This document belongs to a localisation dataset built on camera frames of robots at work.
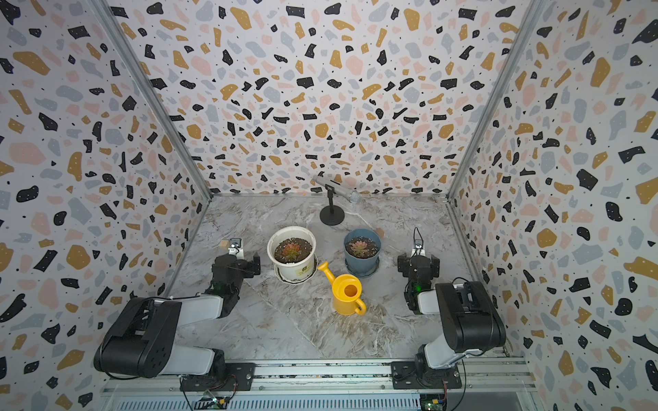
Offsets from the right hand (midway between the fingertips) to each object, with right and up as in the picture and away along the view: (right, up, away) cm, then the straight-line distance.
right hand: (422, 254), depth 94 cm
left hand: (-65, +1, -2) cm, 65 cm away
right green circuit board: (-4, -38, -22) cm, 44 cm away
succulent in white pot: (-47, +2, -4) cm, 47 cm away
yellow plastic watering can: (-28, -10, -14) cm, 33 cm away
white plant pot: (-43, -4, -6) cm, 44 cm away
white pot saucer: (-45, -10, -2) cm, 46 cm away
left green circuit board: (-66, -39, -22) cm, 80 cm away
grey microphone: (-26, +21, -2) cm, 33 cm away
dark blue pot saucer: (-22, -8, +1) cm, 24 cm away
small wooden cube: (-76, +3, +7) cm, 76 cm away
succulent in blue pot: (-23, +2, -1) cm, 23 cm away
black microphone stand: (-34, +15, +20) cm, 42 cm away
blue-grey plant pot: (-24, -3, -4) cm, 25 cm away
